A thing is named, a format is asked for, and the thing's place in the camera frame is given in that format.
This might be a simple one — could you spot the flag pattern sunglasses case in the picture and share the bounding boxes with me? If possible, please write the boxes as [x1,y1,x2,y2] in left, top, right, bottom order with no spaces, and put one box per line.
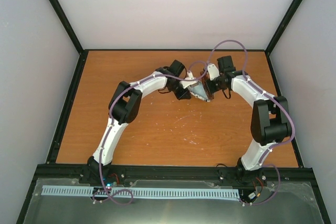
[187,73,215,102]

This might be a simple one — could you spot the light blue cleaning cloth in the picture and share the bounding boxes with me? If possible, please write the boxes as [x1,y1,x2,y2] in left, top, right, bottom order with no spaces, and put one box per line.
[190,83,208,100]

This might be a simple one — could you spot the brown sunglasses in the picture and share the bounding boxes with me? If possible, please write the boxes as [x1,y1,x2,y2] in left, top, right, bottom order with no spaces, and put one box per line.
[200,69,216,101]

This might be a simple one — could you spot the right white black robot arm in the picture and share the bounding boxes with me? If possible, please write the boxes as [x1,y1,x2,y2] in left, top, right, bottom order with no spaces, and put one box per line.
[202,56,293,184]

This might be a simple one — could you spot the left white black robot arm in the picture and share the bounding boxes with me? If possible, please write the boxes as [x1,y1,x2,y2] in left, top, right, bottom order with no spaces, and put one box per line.
[87,60,192,184]

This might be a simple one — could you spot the left green controller board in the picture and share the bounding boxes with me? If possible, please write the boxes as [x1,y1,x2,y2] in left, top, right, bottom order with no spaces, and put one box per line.
[105,182,118,189]

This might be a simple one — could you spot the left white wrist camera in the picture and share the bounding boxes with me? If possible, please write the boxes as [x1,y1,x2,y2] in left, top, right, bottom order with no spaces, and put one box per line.
[180,70,199,89]

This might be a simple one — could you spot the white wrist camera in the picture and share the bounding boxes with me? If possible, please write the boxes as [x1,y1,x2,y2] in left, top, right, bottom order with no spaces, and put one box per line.
[207,63,219,81]
[180,70,199,89]

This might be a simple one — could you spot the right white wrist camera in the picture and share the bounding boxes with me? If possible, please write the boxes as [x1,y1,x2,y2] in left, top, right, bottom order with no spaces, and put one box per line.
[207,63,219,81]

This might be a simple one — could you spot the light blue slotted cable duct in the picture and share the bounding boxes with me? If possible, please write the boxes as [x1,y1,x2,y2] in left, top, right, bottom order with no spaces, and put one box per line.
[40,185,240,201]

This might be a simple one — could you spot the right black frame post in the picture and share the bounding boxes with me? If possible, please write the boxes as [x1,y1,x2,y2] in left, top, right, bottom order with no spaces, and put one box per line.
[265,0,303,56]

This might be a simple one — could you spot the black frame post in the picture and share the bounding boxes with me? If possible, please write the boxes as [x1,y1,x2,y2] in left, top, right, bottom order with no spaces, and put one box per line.
[33,0,85,55]
[265,0,303,56]

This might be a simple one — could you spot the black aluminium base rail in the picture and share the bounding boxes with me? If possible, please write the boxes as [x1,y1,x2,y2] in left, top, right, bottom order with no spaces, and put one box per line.
[33,164,317,187]

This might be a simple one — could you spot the left black frame post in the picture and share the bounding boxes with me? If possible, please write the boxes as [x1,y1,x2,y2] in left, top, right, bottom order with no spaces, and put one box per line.
[33,0,85,55]

